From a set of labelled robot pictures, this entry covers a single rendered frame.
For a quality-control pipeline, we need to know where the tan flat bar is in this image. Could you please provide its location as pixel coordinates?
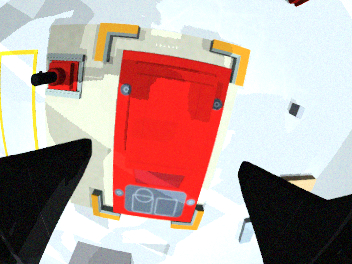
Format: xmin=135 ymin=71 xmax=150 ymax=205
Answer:
xmin=280 ymin=175 xmax=316 ymax=192

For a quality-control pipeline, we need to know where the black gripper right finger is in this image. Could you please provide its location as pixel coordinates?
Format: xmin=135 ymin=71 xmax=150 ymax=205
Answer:
xmin=237 ymin=160 xmax=352 ymax=264

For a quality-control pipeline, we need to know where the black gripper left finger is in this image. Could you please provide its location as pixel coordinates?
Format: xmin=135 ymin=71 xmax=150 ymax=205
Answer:
xmin=0 ymin=137 xmax=92 ymax=264

